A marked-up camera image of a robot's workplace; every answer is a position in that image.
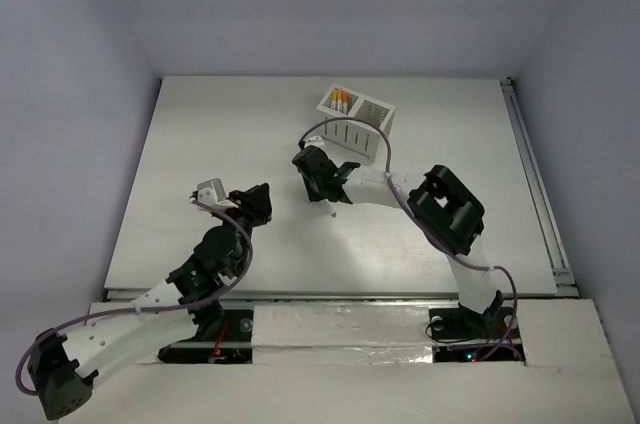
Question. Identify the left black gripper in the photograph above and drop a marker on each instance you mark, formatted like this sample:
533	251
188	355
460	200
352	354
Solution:
255	201

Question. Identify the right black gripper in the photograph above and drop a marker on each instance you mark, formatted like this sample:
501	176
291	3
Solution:
314	195

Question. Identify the purple capped white marker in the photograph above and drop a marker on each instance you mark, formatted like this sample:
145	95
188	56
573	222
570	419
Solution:
330	209

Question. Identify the yellow capped white marker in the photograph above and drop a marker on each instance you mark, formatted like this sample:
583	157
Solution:
333	105

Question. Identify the orange capped white marker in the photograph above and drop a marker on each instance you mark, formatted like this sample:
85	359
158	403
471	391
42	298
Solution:
345	102

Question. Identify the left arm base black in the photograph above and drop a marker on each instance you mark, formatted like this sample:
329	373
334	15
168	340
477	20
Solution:
228	340

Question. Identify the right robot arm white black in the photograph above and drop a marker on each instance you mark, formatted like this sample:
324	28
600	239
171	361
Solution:
441	206

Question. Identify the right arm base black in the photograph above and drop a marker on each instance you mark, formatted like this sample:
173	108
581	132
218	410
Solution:
459	335

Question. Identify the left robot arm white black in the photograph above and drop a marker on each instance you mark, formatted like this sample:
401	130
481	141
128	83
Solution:
67	362

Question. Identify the white two-compartment pen holder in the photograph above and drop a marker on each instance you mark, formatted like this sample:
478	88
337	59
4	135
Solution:
356	131

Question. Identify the white foam block centre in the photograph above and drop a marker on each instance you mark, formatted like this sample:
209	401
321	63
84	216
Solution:
343	334

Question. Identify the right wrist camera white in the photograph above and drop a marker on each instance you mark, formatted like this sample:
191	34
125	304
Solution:
312	141

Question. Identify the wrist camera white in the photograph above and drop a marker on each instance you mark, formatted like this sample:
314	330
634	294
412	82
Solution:
312	141
212	194

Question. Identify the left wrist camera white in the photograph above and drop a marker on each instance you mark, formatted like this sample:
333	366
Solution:
212	194

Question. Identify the aluminium rail front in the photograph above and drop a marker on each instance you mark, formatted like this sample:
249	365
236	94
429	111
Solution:
311	296

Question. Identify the aluminium rail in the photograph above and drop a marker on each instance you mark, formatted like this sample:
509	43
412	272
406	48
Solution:
311	296
566	285

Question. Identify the aluminium rail right side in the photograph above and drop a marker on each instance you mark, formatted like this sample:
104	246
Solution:
566	285

